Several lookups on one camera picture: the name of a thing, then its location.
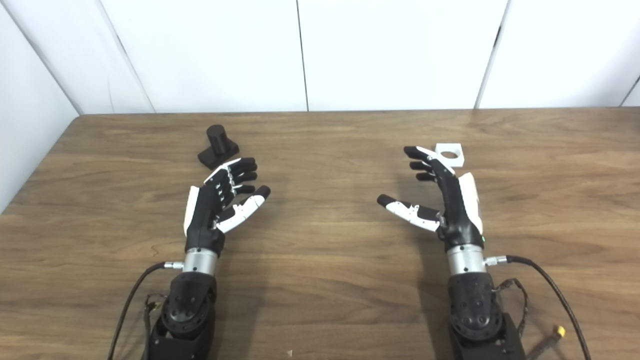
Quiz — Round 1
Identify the left thin braided wire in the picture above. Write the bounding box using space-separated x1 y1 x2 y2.
144 293 168 331

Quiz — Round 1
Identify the black peg with square base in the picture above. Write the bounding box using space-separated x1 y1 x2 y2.
197 124 240 169

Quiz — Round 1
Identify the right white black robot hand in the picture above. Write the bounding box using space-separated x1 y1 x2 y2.
377 145 487 251

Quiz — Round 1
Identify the right thin braided wire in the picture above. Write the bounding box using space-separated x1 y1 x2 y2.
492 278 529 338

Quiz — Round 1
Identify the cable with yellow connector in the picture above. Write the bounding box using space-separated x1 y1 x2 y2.
526 325 567 360

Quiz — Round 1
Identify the white square piece with hole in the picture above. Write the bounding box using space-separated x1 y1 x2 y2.
434 143 465 168

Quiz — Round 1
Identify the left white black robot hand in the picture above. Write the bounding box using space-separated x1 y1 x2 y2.
183 157 272 257

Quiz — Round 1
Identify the thin braided wire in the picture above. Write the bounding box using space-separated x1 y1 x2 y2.
144 293 168 331
492 278 529 338

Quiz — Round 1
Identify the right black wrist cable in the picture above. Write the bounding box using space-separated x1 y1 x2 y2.
484 255 593 360

